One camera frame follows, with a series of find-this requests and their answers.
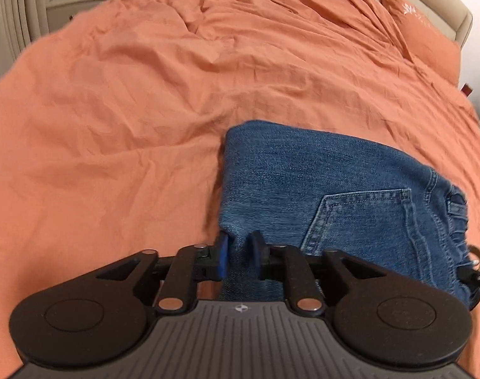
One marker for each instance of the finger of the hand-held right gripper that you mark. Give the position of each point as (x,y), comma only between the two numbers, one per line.
(479,296)
(475,276)

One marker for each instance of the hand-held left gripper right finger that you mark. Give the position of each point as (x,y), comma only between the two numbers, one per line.
(256,254)

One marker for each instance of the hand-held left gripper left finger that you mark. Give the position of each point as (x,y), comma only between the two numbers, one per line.
(223,258)

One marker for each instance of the blue denim pants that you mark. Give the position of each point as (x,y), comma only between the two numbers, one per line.
(303,173)

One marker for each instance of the orange duvet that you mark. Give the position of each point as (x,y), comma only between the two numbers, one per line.
(105,126)

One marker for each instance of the small red object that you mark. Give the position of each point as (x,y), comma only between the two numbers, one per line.
(467,90)

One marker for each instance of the orange printed pillow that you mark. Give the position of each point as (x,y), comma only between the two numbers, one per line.
(425,39)

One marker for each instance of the beige upholstered headboard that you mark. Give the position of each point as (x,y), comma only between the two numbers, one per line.
(459,17)

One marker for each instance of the beige bedside cabinet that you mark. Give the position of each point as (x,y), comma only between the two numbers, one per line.
(66,6)

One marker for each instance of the beige pleated curtain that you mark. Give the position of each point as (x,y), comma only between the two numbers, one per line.
(14,15)

